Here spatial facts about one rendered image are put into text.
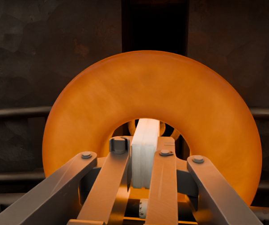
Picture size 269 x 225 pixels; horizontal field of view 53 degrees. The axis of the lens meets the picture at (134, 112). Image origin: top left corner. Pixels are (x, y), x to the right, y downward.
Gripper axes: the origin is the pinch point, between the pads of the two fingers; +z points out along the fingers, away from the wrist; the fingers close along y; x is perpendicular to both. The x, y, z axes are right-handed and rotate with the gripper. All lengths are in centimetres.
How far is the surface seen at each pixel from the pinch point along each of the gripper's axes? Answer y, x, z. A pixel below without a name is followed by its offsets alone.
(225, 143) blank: 5.2, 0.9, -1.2
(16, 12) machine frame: -13.0, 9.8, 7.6
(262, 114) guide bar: 9.5, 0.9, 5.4
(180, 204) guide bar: 2.4, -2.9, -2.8
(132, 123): -2.5, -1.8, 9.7
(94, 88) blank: -3.5, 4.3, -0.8
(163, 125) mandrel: 1.0, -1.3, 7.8
